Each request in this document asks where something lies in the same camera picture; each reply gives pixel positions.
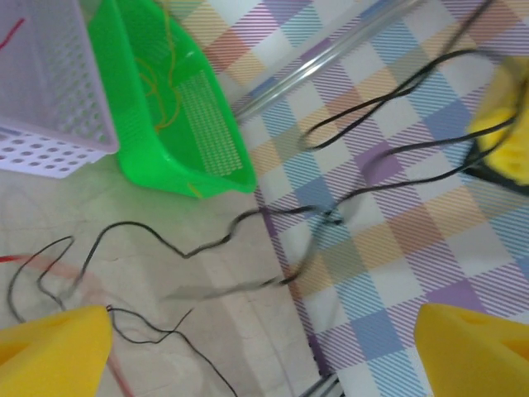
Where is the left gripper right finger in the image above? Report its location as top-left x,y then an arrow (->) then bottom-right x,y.
414,302 -> 529,397

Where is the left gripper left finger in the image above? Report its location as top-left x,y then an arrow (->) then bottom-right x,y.
0,304 -> 114,397

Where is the thin black wire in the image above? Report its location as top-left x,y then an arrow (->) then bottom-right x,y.
303,0 -> 499,151
7,235 -> 240,397
76,119 -> 516,301

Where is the thin red wire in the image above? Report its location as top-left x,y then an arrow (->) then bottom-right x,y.
0,252 -> 140,397
0,17 -> 26,50

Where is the thin yellow wire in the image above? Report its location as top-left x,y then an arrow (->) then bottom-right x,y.
159,0 -> 185,134
136,60 -> 164,125

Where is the green mesh plastic basket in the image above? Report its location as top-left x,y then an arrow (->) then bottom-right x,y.
87,0 -> 258,200

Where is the purple perforated plastic basket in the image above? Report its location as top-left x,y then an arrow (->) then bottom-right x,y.
0,0 -> 121,179

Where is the aluminium frame post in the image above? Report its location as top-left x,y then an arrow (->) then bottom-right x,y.
234,0 -> 417,122

